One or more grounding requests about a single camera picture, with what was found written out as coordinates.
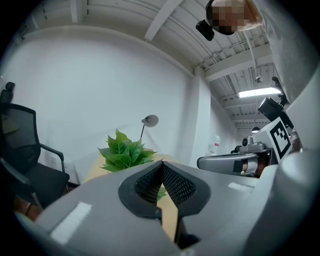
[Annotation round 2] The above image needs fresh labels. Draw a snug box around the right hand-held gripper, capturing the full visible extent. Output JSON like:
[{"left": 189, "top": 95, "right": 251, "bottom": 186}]
[{"left": 196, "top": 97, "right": 301, "bottom": 176}]

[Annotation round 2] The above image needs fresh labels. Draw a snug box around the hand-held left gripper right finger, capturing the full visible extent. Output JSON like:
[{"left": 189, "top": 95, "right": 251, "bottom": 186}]
[{"left": 162, "top": 161, "right": 273, "bottom": 256}]

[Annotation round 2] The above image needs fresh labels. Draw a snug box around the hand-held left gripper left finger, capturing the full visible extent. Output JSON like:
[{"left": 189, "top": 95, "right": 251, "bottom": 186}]
[{"left": 14, "top": 161, "right": 184, "bottom": 256}]

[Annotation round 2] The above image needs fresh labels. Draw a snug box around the green potted plant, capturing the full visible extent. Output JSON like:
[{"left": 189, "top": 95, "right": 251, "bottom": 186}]
[{"left": 97, "top": 128, "right": 168, "bottom": 202}]

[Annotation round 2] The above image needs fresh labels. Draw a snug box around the person's right forearm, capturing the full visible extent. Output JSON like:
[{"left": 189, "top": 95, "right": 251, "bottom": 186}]
[{"left": 290, "top": 128, "right": 302, "bottom": 153}]

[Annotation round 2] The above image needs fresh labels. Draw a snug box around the person's right hand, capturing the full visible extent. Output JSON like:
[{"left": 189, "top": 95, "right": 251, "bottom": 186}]
[{"left": 241, "top": 158, "right": 269, "bottom": 179}]

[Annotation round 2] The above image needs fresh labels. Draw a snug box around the ceiling light panel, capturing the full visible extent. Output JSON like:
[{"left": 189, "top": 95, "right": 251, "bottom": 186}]
[{"left": 237, "top": 87, "right": 283, "bottom": 99}]

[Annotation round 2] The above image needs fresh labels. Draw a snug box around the grey desk lamp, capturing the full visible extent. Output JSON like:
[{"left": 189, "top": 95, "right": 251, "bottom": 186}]
[{"left": 138, "top": 114, "right": 159, "bottom": 141}]

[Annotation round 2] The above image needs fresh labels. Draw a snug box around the black mesh office chair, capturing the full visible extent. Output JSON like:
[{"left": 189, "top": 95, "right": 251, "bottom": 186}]
[{"left": 0, "top": 102, "right": 71, "bottom": 210}]

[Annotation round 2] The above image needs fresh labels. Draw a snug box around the person's grey shirt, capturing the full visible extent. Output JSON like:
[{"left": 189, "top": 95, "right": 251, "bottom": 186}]
[{"left": 252, "top": 0, "right": 320, "bottom": 106}]

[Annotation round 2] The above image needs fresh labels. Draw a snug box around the person's head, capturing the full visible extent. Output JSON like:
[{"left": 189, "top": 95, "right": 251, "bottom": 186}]
[{"left": 206, "top": 0, "right": 263, "bottom": 35}]

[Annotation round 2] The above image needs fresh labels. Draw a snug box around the black chair headrest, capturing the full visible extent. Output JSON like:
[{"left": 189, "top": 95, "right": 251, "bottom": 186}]
[{"left": 0, "top": 81, "right": 16, "bottom": 104}]

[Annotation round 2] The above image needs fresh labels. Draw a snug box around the white wall dispenser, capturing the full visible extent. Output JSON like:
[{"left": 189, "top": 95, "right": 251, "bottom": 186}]
[{"left": 208, "top": 134, "right": 222, "bottom": 154}]

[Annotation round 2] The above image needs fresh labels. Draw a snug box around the black clamp mount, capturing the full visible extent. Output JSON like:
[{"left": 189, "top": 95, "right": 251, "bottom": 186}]
[{"left": 270, "top": 76, "right": 289, "bottom": 104}]

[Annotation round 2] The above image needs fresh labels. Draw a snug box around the white cable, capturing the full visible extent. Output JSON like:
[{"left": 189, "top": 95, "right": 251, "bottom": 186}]
[{"left": 242, "top": 29, "right": 265, "bottom": 84}]

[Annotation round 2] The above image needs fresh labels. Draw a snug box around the black head camera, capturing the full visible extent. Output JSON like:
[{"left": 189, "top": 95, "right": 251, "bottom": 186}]
[{"left": 195, "top": 19, "right": 216, "bottom": 42}]

